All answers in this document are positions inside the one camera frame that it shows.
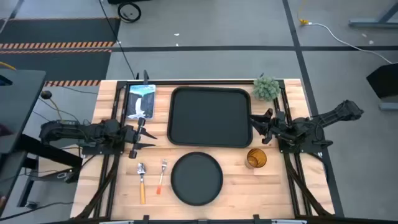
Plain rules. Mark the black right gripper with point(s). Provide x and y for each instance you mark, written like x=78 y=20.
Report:
x=275 y=126

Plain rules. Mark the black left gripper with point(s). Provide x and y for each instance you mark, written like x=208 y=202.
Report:
x=133 y=137

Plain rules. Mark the amber glass cup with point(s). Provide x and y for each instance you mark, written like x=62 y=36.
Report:
x=256 y=158

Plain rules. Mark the black round plate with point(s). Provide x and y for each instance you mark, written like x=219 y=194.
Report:
x=196 y=179

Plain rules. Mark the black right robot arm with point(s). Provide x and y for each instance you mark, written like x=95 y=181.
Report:
x=339 y=113

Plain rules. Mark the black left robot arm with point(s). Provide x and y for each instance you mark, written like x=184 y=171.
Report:
x=93 y=132

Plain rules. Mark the black rectangular tray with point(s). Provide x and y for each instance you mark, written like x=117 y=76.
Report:
x=210 y=116

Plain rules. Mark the green artificial plant ball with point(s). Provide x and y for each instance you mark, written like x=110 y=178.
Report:
x=266 y=89

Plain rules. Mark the waterfall picture card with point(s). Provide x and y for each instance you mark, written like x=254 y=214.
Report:
x=141 y=101

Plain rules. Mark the black desk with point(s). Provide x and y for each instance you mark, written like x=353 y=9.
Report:
x=18 y=109

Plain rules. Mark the black angular stand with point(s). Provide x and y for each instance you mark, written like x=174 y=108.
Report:
x=384 y=81

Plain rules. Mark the black hazard-striped floor mat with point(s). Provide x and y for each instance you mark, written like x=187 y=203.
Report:
x=56 y=31

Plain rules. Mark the grey table leg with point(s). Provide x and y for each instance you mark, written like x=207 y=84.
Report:
x=373 y=23

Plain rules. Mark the black aluminium table frame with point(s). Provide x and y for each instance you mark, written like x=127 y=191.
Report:
x=292 y=180

